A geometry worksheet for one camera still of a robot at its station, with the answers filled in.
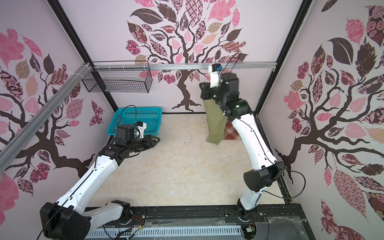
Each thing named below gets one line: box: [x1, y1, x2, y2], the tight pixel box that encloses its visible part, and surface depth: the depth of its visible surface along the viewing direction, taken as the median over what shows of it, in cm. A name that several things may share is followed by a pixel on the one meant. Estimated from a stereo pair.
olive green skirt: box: [203, 99, 228, 146], surface depth 90 cm
